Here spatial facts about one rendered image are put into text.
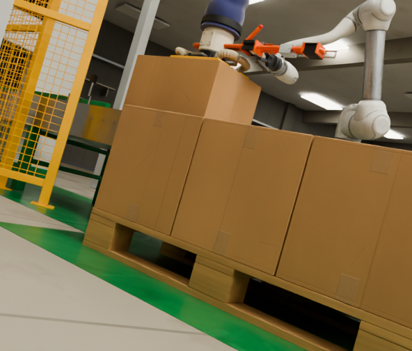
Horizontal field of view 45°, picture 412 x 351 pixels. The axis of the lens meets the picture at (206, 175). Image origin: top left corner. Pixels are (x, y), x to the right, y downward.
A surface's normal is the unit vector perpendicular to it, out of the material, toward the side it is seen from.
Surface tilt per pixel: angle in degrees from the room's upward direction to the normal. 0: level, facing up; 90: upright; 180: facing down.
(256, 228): 90
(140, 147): 90
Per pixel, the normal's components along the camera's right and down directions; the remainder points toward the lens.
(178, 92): -0.59, -0.19
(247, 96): 0.76, 0.20
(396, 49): -0.81, -0.25
